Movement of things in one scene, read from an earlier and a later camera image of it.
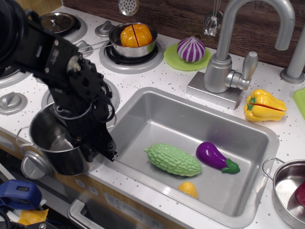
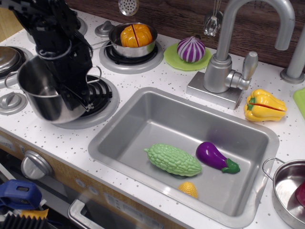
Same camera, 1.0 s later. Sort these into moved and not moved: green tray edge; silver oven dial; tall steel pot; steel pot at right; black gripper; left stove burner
Moved: tall steel pot; black gripper
Not moved: left stove burner; steel pot at right; silver oven dial; green tray edge
